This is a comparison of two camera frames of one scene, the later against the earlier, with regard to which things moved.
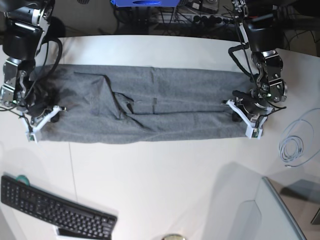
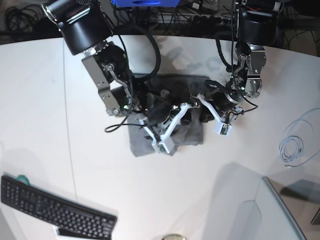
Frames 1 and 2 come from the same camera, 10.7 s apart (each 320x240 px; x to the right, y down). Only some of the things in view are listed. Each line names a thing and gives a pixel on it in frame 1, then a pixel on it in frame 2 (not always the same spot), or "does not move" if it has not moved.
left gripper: (33, 121) -> (159, 123)
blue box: (146, 3) does not move
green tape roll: (22, 178) does not move
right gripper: (254, 114) -> (223, 107)
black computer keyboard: (17, 193) does not move
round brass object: (173, 236) does not move
